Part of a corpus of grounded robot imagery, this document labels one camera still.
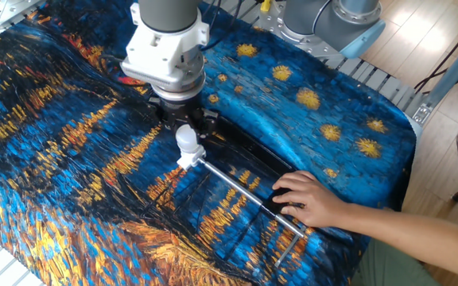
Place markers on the metal lamp stand with socket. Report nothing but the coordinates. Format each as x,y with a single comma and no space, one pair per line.
273,204

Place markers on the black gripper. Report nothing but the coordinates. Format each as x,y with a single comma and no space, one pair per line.
181,109

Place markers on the starry night painting tablecloth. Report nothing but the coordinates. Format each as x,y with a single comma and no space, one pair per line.
94,167

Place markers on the metal corner bracket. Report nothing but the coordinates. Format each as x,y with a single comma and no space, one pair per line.
422,114

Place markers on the white light bulb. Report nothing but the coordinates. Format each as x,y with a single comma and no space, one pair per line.
187,139

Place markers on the white wrist sensor mount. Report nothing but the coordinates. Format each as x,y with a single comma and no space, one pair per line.
157,51

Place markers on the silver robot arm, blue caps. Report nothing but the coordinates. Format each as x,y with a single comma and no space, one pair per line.
332,24

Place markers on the white bulb socket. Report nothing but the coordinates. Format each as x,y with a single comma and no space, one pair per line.
191,159

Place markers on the person's right forearm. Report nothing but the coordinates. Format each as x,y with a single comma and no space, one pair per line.
412,237

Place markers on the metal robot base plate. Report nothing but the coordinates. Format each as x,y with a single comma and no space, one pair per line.
268,28

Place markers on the aluminium frame post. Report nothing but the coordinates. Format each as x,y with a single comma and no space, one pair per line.
451,67

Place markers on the green trousers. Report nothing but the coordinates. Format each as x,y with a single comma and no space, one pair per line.
388,266

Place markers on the yellow plastic clip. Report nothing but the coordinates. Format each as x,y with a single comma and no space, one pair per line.
265,5

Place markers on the person's right hand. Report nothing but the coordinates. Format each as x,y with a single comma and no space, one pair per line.
316,202

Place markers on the perforated metal plate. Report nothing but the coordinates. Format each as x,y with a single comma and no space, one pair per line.
10,12

